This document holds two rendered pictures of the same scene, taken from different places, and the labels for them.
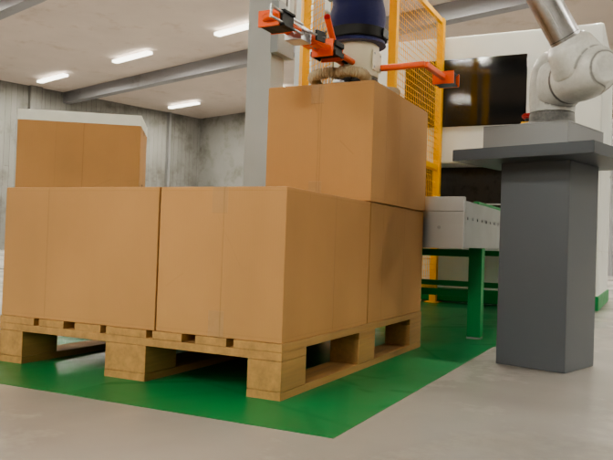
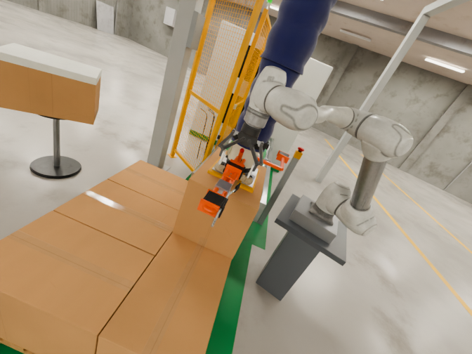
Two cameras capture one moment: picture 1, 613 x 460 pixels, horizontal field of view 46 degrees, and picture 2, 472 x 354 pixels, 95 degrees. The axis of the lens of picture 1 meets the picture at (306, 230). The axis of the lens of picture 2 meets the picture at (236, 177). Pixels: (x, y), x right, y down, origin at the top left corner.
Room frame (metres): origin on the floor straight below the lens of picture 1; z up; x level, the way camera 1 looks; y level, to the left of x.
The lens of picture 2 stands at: (1.55, 0.36, 1.55)
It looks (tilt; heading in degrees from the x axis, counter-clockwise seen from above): 27 degrees down; 335
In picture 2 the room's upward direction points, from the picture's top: 23 degrees clockwise
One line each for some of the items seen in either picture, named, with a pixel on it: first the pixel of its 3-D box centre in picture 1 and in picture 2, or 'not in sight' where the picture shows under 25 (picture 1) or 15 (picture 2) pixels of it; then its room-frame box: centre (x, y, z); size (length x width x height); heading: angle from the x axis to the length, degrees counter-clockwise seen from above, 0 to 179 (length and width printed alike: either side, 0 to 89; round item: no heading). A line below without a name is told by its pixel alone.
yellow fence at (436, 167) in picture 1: (416, 151); (239, 100); (4.81, -0.72, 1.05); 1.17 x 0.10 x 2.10; 154
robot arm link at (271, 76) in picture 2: not in sight; (270, 90); (2.31, 0.01, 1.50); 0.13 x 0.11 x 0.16; 11
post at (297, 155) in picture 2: not in sight; (277, 190); (3.32, -1.02, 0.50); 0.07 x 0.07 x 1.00; 64
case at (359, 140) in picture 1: (351, 153); (225, 196); (2.69, -0.16, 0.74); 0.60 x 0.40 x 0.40; 154
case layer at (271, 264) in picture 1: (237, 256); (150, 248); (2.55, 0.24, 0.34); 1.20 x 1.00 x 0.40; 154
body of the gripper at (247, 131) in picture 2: not in sight; (248, 135); (2.32, 0.02, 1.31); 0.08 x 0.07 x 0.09; 62
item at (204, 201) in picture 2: (275, 21); (211, 202); (2.17, 0.12, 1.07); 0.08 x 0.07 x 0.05; 152
